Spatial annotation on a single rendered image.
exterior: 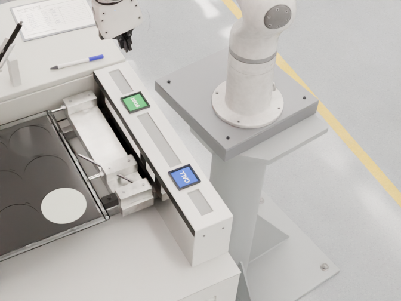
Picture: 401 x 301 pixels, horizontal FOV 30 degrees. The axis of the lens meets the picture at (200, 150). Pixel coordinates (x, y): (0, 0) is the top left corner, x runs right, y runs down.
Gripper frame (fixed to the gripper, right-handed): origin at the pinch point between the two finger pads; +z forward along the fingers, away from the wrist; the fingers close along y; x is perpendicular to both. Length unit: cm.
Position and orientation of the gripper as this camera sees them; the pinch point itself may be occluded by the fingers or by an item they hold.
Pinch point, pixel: (125, 42)
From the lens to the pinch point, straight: 176.2
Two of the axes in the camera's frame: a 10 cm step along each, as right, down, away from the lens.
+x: -4.7, -6.8, 5.6
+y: 8.7, -4.5, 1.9
